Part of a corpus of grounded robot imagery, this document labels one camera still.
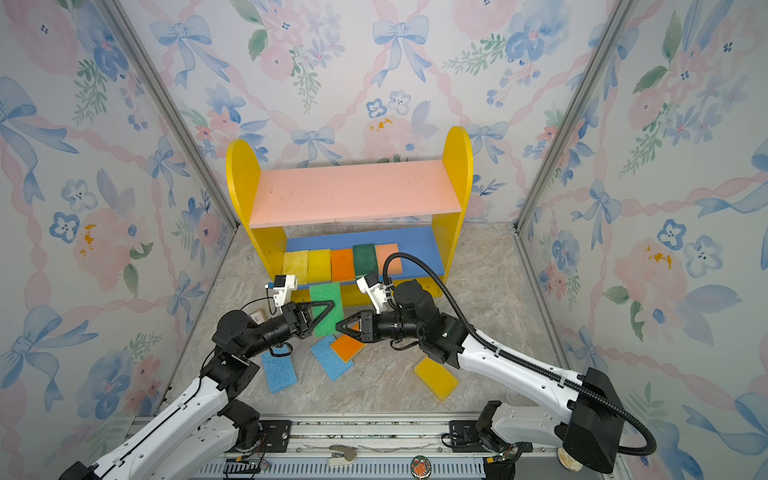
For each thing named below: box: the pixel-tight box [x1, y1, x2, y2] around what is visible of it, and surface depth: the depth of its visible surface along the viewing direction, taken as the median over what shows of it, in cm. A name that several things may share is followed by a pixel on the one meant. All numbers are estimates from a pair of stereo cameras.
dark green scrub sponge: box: [352, 243, 379, 278], surface depth 92 cm
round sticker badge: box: [410, 455, 432, 480], surface depth 71 cm
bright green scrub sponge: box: [310, 282, 345, 338], surface depth 67 cm
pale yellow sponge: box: [330, 324, 368, 363], surface depth 87 cm
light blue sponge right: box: [310, 335, 354, 381], surface depth 87 cm
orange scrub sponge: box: [331, 248, 355, 282], surface depth 90 cm
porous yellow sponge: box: [282, 250, 309, 285], surface depth 90 cm
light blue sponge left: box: [262, 344, 298, 394], surface depth 84 cm
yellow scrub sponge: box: [307, 249, 332, 283], surface depth 90 cm
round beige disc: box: [557, 447, 584, 472], surface depth 72 cm
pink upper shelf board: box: [249, 160, 463, 229], surface depth 74 cm
